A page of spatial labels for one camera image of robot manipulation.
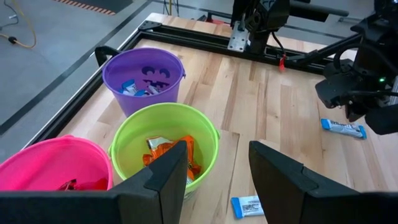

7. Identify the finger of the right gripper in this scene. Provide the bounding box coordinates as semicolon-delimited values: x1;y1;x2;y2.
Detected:
345;103;369;123
364;104;398;136

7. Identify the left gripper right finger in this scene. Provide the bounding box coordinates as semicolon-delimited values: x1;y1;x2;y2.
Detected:
248;140;362;224

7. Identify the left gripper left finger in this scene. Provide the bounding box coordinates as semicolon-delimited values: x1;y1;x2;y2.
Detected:
111;140;189;224

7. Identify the red candy bar wrapper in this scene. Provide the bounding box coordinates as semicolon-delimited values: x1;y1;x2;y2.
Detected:
57;179;78;191
74;177;109;191

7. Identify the green jack-o-lantern bucket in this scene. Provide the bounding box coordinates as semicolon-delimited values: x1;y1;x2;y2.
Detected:
108;102;221;200

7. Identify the pink jack-o-lantern bucket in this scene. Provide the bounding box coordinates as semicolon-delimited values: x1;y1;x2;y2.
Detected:
0;134;114;191

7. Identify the purple jack-o-lantern bucket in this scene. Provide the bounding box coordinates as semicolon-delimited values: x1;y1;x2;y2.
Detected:
101;47;187;118

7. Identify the grey metal mounting plate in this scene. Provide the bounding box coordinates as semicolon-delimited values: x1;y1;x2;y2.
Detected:
226;21;250;53

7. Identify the dark mat with striped edge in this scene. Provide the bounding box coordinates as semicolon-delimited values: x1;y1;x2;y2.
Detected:
52;0;134;16

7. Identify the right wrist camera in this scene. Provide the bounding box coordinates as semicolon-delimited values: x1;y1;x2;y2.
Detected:
315;73;354;109

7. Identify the yellow cable with black plug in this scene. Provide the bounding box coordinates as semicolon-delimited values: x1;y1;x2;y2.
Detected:
0;0;37;50

